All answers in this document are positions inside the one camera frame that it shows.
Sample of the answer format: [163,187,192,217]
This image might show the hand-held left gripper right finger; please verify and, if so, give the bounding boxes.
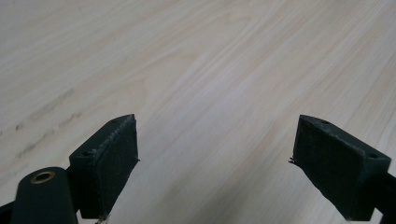
[289,114,392,222]

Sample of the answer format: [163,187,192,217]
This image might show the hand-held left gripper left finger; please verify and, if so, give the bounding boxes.
[68,113,140,220]

